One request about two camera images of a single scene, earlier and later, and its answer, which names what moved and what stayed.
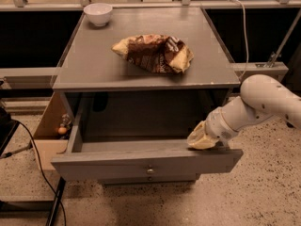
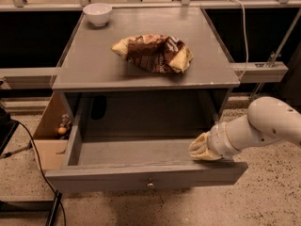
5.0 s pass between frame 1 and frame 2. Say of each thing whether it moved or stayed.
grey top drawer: moved
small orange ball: stayed
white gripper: moved
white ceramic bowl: stayed
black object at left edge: stayed
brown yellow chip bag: stayed
